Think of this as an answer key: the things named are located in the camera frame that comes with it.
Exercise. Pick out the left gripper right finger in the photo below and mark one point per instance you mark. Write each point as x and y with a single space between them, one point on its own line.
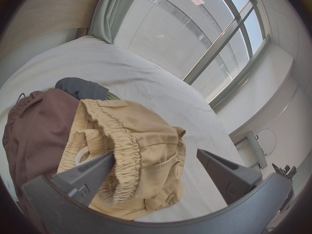
229 177

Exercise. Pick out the bed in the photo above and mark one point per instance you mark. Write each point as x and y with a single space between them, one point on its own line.
136 69

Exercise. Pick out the green garment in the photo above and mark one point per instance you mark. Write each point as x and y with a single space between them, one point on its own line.
113 96

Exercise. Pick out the pale green curtain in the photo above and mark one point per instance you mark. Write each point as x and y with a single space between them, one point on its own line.
114 11

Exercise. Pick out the dark blue garment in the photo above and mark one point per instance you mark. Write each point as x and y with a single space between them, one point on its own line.
80 86

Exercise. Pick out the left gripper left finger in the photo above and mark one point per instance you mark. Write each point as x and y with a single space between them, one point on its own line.
91 173

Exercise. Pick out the beige shorts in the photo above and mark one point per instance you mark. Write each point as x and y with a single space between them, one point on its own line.
151 140

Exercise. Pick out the window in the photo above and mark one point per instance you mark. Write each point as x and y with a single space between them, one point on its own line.
175 33

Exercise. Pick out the brown shorts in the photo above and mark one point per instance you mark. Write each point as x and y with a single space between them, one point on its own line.
41 133

